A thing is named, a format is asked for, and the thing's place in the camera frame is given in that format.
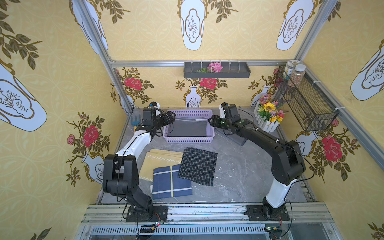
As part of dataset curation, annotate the tan zigzag pillowcase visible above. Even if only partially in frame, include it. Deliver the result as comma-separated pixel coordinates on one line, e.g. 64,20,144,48
139,149,183,182

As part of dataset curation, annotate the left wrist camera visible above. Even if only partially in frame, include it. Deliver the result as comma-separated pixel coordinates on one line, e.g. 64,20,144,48
150,102,160,108

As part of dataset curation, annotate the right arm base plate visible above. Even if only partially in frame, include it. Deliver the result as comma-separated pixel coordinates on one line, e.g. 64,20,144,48
244,204,290,222

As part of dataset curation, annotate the purple perforated plastic basket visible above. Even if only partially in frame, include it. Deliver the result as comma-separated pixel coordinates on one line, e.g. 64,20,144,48
163,109,215,143

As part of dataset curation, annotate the glass jar white lid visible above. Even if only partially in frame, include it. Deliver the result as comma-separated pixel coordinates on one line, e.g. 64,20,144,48
283,60,302,80

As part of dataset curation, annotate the blue yellow garden fork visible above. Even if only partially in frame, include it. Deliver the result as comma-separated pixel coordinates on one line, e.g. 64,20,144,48
131,115,142,132

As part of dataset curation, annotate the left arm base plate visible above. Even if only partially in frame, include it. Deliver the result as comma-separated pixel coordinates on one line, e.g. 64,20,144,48
124,205,168,223

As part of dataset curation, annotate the grey wall shelf tray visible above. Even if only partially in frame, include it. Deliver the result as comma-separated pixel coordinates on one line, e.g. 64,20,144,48
184,61,251,79

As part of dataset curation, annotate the black wire mesh basket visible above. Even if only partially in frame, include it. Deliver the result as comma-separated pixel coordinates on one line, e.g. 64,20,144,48
275,66,339,131

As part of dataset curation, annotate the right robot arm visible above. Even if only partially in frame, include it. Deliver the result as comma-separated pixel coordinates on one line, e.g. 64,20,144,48
208,103,306,212

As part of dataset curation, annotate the glass jar with beans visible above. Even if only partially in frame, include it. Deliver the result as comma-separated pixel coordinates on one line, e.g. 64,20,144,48
288,64,306,87

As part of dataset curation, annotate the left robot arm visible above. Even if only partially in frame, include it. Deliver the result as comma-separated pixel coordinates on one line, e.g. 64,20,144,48
102,106,176,222

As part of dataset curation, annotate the white picket flower planter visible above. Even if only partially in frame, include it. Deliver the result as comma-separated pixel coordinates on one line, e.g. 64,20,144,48
254,94,285,132

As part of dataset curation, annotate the black white grid pillowcase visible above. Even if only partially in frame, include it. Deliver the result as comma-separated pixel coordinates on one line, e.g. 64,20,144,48
178,147,218,187

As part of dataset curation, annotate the pink artificial flower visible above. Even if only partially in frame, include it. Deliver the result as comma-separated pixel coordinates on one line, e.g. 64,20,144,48
208,62,223,73

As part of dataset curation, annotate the navy blue striped pillowcase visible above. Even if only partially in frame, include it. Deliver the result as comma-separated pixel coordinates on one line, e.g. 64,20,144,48
152,165,193,200

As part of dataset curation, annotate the plain grey pillowcase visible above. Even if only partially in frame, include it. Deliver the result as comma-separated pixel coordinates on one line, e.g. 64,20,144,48
168,118,213,137

